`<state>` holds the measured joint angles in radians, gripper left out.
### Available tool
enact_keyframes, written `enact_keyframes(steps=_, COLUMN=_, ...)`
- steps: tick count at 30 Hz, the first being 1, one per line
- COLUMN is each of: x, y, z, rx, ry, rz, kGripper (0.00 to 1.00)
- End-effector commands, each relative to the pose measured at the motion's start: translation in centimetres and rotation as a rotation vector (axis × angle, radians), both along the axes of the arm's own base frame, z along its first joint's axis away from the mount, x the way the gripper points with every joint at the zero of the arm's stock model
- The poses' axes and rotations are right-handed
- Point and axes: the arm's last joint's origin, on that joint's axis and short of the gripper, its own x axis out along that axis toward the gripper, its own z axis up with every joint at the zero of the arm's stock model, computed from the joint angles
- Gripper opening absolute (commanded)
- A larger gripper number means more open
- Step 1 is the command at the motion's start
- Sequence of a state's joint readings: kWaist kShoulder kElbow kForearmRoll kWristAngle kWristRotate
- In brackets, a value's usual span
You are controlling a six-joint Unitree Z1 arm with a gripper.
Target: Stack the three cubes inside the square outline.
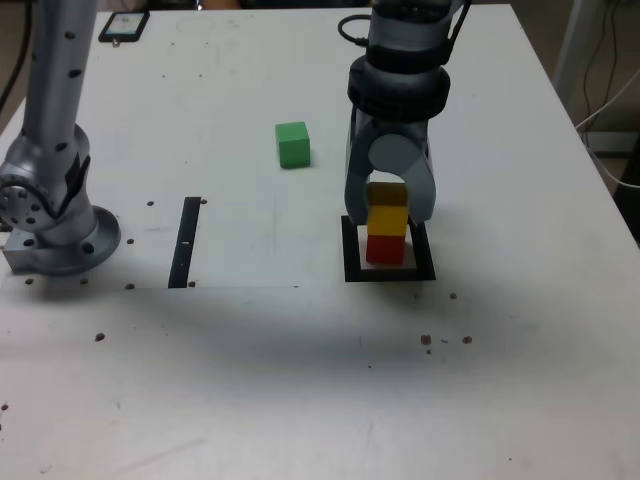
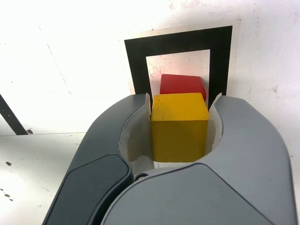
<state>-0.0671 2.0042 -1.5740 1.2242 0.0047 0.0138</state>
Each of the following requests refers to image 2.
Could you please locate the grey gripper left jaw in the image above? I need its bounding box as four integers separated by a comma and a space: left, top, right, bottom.
43, 92, 156, 225

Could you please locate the yellow cube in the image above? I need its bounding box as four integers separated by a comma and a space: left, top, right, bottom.
150, 92, 210, 163

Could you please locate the black tape square outline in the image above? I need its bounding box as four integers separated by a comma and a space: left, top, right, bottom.
124, 25, 233, 96

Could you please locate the red cube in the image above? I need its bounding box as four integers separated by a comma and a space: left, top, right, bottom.
159, 74, 207, 103

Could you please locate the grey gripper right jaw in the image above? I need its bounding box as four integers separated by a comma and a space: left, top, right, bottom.
100, 92, 295, 225

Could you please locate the black tape strip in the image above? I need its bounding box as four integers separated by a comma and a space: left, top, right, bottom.
0, 93, 29, 136

